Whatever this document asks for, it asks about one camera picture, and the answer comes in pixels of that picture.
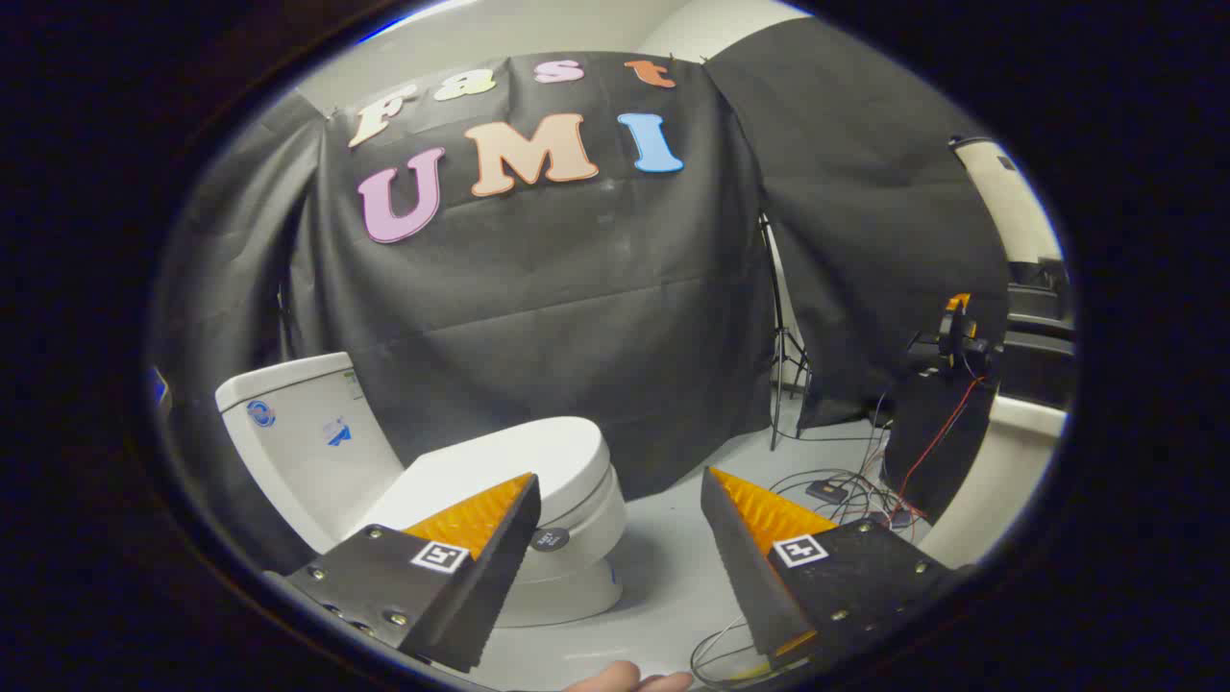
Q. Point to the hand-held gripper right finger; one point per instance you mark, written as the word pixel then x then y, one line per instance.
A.
pixel 740 567

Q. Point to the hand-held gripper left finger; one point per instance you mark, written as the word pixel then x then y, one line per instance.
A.
pixel 495 567

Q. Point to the white toilet lid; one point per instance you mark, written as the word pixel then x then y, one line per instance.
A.
pixel 538 447

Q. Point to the white ceramic toilet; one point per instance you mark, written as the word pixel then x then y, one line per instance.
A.
pixel 298 452

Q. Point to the small black box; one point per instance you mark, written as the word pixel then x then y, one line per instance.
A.
pixel 826 490

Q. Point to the black cloth covered stand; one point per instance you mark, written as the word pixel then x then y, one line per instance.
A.
pixel 937 432

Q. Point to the black light stand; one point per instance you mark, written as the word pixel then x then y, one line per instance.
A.
pixel 780 327

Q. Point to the white curved fixture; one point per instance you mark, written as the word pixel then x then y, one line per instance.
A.
pixel 999 481

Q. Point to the black backdrop cloth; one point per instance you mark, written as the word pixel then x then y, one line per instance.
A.
pixel 538 288
pixel 231 259
pixel 865 192

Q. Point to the black and orange gripper device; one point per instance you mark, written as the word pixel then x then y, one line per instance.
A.
pixel 956 336

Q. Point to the dark furniture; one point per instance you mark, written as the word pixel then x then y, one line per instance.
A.
pixel 1043 336

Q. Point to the white panel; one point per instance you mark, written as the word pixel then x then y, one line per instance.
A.
pixel 1009 202

